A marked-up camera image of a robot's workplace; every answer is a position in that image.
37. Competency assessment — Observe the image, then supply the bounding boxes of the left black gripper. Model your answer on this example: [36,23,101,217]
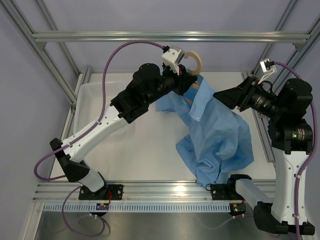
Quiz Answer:
[144,63,196,105]

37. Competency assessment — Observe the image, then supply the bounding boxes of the light blue shirt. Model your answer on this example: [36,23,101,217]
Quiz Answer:
[155,75,254,188]

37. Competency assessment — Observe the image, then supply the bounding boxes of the beige wooden hanger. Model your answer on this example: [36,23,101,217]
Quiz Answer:
[182,50,204,106]

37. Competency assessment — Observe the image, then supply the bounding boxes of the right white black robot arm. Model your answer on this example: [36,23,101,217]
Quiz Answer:
[214,77,316,238]

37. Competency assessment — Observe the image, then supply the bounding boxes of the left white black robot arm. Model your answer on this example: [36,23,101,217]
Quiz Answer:
[50,63,254,200]

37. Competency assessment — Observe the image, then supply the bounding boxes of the aluminium top crossbar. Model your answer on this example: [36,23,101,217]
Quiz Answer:
[31,30,311,44]

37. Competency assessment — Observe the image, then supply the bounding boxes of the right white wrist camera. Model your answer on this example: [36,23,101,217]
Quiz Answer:
[258,58,277,84]

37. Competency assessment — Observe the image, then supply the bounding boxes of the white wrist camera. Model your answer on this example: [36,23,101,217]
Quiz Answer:
[161,45,186,75]
[258,58,277,84]

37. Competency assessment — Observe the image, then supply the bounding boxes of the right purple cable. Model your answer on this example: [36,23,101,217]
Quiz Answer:
[271,61,318,240]

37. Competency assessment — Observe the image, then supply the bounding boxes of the purple cable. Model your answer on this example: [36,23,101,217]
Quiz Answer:
[271,61,318,240]
[33,41,167,182]

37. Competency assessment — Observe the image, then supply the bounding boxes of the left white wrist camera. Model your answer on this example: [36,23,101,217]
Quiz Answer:
[161,45,186,75]

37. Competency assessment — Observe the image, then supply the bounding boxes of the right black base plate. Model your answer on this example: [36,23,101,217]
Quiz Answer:
[205,184,237,201]

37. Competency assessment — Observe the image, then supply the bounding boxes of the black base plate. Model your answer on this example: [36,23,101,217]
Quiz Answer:
[205,184,237,201]
[78,184,124,201]

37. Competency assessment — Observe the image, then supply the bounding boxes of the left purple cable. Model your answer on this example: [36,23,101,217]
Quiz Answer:
[33,41,167,182]

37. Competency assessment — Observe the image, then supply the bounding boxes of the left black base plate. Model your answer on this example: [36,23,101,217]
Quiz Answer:
[78,184,124,201]

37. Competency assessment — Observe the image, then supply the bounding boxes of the aluminium front rail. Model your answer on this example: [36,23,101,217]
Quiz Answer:
[31,181,305,202]

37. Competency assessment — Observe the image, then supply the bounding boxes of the white slotted cable duct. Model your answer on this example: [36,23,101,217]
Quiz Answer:
[43,202,231,213]

